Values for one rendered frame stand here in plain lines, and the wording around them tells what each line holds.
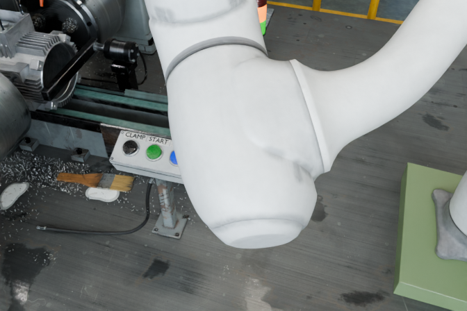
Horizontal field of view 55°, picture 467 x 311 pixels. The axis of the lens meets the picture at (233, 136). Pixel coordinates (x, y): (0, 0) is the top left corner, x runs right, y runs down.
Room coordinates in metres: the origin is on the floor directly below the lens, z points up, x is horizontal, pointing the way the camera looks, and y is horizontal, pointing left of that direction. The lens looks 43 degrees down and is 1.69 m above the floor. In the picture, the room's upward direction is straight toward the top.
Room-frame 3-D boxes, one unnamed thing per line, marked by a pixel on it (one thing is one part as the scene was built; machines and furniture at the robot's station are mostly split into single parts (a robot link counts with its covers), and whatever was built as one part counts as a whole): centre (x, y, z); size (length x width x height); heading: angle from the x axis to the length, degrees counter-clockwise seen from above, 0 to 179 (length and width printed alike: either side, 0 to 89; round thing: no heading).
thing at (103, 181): (0.77, 0.36, 0.80); 0.21 x 0.05 x 0.01; 82
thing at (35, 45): (0.98, 0.54, 1.02); 0.20 x 0.19 x 0.19; 75
